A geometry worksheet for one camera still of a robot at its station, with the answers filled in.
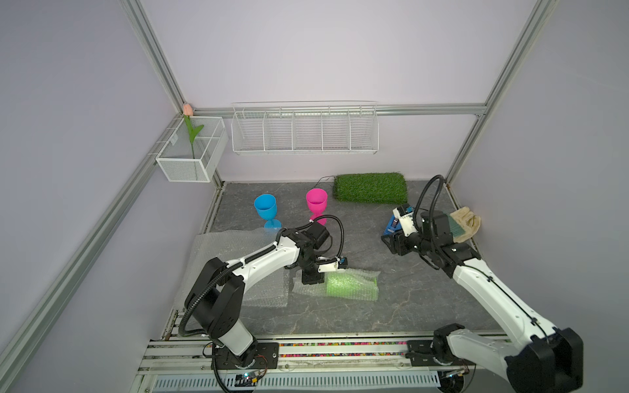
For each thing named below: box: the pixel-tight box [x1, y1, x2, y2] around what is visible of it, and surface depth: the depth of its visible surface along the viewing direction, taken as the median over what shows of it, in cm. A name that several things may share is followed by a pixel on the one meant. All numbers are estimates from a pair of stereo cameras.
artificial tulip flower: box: [182, 103, 204, 160], surface depth 92 cm
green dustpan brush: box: [443, 212, 467, 238], surface depth 104 cm
